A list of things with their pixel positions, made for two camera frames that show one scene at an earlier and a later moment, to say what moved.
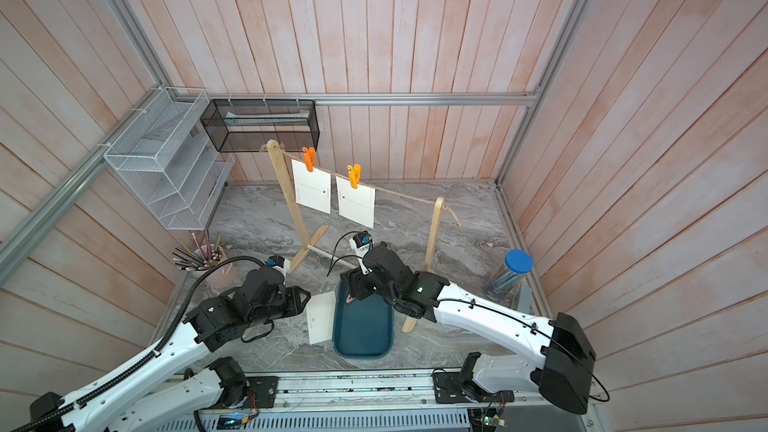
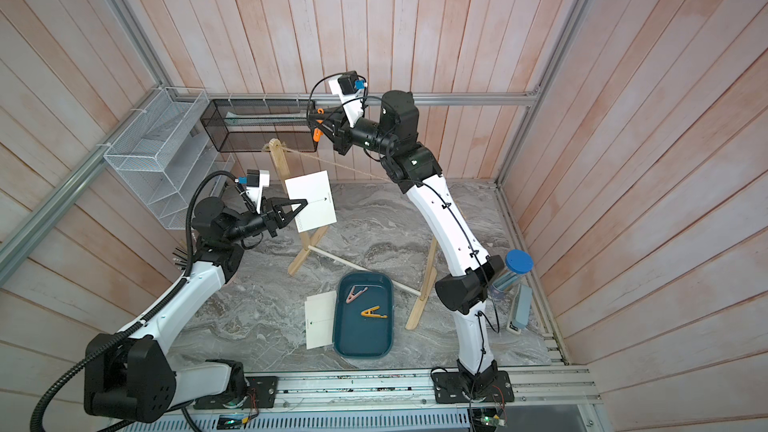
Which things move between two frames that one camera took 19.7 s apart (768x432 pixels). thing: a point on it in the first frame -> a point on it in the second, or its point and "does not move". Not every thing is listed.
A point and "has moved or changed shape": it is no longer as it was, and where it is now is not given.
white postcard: x=356 y=204 -> x=320 y=319
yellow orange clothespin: x=354 y=174 -> x=370 y=312
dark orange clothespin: x=309 y=157 -> x=316 y=131
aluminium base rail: x=364 y=402 does not move
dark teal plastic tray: x=362 y=328 does not move
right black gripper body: x=365 y=286 -> x=351 y=140
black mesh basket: x=246 y=125 does not move
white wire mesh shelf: x=175 y=168 does not move
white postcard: x=312 y=189 has moved or changed shape
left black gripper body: x=284 y=305 -> x=261 y=223
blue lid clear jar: x=511 y=275 does not move
